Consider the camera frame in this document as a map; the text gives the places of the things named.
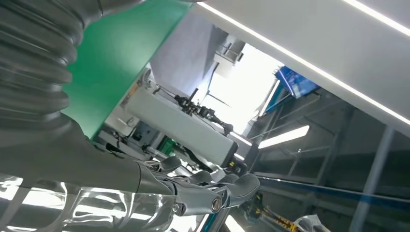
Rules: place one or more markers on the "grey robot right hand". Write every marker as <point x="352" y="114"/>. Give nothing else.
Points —
<point x="80" y="169"/>

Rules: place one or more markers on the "crumpled white plastic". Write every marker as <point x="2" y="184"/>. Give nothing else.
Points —
<point x="312" y="224"/>

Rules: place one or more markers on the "green table mat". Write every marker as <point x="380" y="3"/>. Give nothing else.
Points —
<point x="121" y="48"/>

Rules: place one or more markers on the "blue display screen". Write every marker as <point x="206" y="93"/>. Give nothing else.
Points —
<point x="298" y="83"/>

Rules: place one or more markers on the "black yellow striped stand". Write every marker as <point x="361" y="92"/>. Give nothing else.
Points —
<point x="282" y="222"/>

